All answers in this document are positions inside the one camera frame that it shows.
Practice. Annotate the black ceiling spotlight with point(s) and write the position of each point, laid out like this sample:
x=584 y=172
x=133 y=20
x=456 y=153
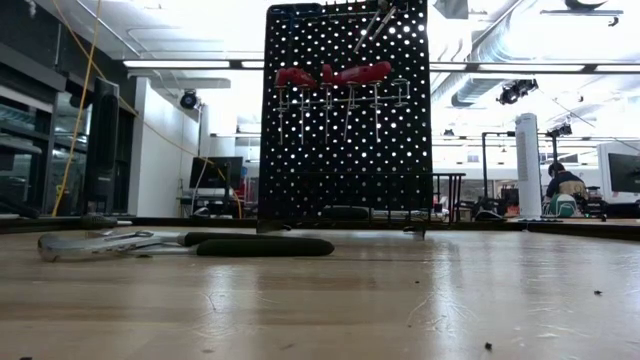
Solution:
x=515 y=91

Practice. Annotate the tall black column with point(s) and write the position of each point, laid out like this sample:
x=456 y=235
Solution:
x=102 y=145

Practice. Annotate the dark computer monitor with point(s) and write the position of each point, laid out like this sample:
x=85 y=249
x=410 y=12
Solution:
x=625 y=172
x=210 y=172

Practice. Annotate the black pegboard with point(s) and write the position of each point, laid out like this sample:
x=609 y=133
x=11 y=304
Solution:
x=275 y=197

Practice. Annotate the green and white object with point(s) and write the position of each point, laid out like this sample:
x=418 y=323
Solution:
x=563 y=206

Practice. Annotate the long ceiling light bar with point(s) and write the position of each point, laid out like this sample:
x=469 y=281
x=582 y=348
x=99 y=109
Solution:
x=525 y=67
x=175 y=64

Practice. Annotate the dark glass shelving cabinet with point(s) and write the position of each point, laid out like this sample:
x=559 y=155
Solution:
x=25 y=125

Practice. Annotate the chrome hook rack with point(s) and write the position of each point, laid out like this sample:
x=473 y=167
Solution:
x=345 y=15

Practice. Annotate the black metal table frame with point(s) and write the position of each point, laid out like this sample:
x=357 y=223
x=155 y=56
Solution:
x=600 y=231

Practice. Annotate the round black wall camera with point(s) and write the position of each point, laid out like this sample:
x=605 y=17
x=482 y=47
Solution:
x=188 y=100

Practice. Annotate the black light stand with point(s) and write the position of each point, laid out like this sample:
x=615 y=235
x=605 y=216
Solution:
x=560 y=131

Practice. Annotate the white tower fan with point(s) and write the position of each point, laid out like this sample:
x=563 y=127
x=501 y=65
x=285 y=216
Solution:
x=528 y=165

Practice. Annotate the small black screwdriver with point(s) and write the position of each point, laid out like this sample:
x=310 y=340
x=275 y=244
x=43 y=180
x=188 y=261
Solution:
x=100 y=220

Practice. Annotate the person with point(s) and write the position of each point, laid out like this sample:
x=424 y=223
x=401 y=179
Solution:
x=565 y=181

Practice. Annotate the black pipe stand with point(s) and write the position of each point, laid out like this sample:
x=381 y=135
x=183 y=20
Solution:
x=484 y=165

